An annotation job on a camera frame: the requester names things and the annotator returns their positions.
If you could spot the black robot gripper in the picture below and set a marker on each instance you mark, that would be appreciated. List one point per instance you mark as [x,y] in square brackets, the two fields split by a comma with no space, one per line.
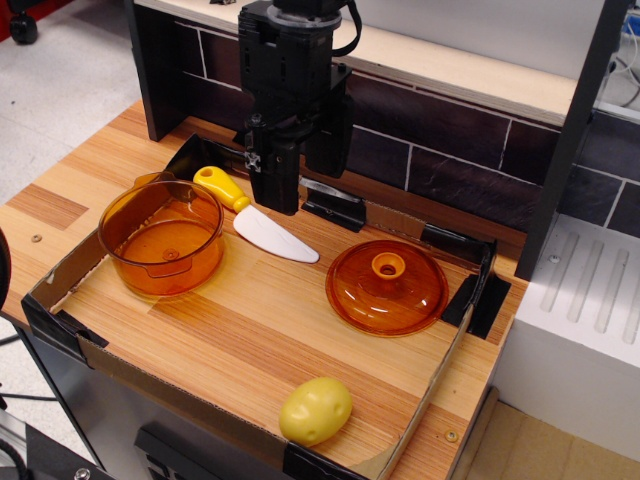
[299,95]

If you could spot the yellow plastic toy potato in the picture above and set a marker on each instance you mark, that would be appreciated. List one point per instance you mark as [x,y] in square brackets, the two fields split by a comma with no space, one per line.
[315,411]

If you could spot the orange transparent pot lid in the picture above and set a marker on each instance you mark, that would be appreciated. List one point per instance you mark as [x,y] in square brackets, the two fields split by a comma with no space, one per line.
[387,288]

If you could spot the orange transparent plastic pot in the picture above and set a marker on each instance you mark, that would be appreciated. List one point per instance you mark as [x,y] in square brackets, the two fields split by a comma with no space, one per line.
[164,235]

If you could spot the cardboard fence with black tape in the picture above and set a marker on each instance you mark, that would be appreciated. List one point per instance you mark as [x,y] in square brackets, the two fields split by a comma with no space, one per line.
[204,374]

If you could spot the light wooden shelf board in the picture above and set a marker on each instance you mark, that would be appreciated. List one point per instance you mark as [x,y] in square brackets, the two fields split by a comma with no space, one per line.
[495,84]

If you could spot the black chair caster wheel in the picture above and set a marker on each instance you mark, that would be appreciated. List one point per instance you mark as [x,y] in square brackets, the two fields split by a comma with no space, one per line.
[22,26]

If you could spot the white grooved drainboard sink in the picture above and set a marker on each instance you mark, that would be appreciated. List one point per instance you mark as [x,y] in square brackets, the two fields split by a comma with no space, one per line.
[571,358]

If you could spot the yellow handled white toy knife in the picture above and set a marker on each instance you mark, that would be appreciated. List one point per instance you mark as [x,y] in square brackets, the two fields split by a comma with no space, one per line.
[249,222]

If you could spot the black shelf upright post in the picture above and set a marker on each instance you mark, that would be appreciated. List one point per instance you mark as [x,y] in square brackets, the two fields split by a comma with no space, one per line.
[596,66]

